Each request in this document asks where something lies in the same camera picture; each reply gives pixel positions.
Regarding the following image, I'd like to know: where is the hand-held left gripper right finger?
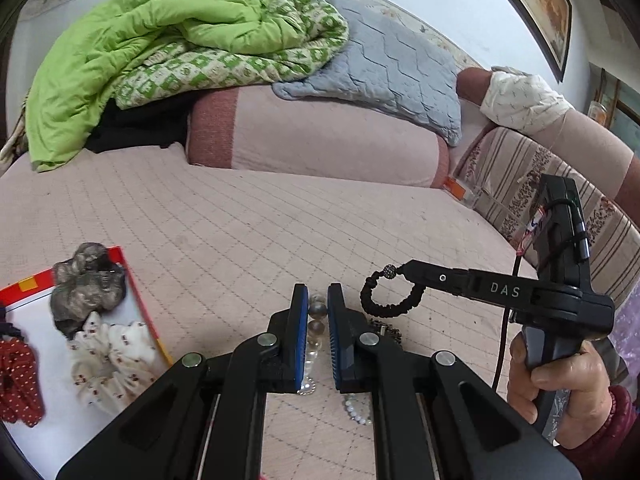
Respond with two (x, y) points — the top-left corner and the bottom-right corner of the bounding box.
(327, 282), (583, 480)

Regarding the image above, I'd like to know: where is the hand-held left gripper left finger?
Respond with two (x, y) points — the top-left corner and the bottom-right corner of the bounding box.
(55, 283), (311, 480)

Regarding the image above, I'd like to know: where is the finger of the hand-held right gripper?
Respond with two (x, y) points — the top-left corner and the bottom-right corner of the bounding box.
(400, 259), (538, 303)

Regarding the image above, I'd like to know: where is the clear bead bracelet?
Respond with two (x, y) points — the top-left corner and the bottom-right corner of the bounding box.
(297, 295), (331, 397)

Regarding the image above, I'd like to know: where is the black bead bracelet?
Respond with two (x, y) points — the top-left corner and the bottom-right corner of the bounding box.
(360, 265), (426, 319)

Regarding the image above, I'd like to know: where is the white tray with red rim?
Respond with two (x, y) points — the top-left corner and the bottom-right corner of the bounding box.
(0, 246), (174, 478)

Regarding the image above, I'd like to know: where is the red dotted scrunchie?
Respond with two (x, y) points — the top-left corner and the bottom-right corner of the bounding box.
(0, 337), (46, 429)

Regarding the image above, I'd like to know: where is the person's right forearm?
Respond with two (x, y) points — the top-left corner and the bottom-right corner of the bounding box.
(552, 385), (638, 480)

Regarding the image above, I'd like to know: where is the person's right hand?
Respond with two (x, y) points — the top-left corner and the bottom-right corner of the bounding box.
(507, 334), (612, 450)

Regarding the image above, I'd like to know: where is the purple cloth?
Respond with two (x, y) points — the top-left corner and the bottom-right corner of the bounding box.
(614, 300), (640, 392)

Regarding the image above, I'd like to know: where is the orange small box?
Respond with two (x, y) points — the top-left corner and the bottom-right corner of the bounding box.
(442, 176), (481, 207)

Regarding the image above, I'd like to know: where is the striped sofa cushion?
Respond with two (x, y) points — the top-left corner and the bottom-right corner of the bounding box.
(450, 127), (640, 311)

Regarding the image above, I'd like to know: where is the pink rolled pillow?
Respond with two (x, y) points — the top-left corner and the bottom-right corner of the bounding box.
(457, 67), (640, 209)

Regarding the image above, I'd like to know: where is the white floral scrunchie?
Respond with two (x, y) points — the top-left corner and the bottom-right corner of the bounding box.
(67, 311), (164, 417)

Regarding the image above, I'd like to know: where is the white printed cloth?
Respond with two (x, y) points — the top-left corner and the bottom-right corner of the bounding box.
(480, 66), (576, 136)

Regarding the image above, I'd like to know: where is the pink bolster pillow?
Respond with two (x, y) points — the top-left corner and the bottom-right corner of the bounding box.
(186, 85), (451, 189)

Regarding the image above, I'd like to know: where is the grey fuzzy scrunchie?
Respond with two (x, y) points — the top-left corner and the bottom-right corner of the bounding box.
(50, 242), (127, 339)

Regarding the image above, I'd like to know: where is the grey-blue quilted pillow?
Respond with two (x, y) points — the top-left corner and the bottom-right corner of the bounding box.
(272, 0), (463, 147)

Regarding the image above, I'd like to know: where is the green patterned quilt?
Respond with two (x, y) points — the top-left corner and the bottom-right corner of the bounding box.
(25, 0), (350, 173)

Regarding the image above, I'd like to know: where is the metal chain bracelet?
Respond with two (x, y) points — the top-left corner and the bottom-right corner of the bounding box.
(367, 319), (404, 347)

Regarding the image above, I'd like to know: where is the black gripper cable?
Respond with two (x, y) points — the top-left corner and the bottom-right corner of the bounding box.
(491, 252), (526, 392)

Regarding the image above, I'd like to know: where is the white pearl bracelet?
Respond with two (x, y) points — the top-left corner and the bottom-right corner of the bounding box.
(342, 392), (374, 427)

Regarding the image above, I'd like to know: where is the framed wall picture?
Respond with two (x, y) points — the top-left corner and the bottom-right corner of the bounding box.
(475, 0), (574, 84)

